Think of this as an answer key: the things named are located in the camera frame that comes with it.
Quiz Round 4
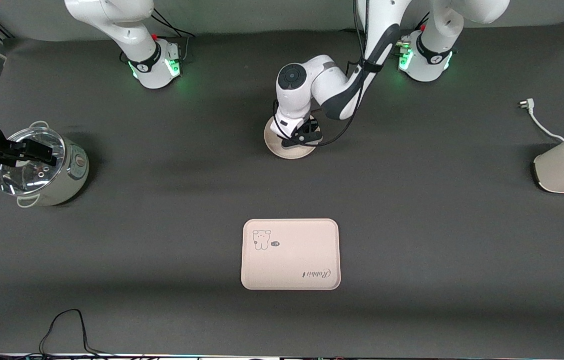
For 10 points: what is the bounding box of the grey electric cooking pot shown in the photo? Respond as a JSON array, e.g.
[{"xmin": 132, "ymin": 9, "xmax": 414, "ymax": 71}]
[{"xmin": 0, "ymin": 121, "xmax": 90, "ymax": 208}]

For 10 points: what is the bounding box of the short black base cable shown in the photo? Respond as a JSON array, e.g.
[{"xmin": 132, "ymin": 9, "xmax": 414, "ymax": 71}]
[{"xmin": 412, "ymin": 10, "xmax": 431, "ymax": 33}]

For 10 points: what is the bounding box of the white toaster power cord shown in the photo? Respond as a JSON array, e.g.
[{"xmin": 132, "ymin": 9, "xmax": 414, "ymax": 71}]
[{"xmin": 519, "ymin": 98, "xmax": 564, "ymax": 144}]

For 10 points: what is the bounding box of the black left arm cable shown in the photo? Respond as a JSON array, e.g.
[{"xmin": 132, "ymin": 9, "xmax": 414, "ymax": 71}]
[{"xmin": 271, "ymin": 0, "xmax": 370, "ymax": 149}]

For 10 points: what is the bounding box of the dark grey table mat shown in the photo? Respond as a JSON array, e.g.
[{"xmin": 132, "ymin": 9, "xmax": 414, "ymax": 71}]
[{"xmin": 0, "ymin": 17, "xmax": 564, "ymax": 359}]

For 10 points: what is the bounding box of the round beige plate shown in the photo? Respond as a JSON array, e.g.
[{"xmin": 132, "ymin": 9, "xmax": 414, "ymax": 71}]
[{"xmin": 264, "ymin": 116, "xmax": 320, "ymax": 160}]

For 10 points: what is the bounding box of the thin black floor cable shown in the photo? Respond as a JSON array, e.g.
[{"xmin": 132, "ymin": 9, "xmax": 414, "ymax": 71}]
[{"xmin": 39, "ymin": 309, "xmax": 108, "ymax": 357}]

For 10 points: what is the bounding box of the glass pot lid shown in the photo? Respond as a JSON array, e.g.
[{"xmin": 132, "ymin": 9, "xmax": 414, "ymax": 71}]
[{"xmin": 0, "ymin": 127, "xmax": 66, "ymax": 196}]

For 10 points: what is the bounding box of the beige tray with rabbit print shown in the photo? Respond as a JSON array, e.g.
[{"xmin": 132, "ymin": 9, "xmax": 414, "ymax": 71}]
[{"xmin": 241, "ymin": 218, "xmax": 341, "ymax": 291}]

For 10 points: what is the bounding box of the black base cable bundle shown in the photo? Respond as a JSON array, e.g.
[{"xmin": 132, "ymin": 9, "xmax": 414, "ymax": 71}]
[{"xmin": 151, "ymin": 7, "xmax": 196, "ymax": 62}]

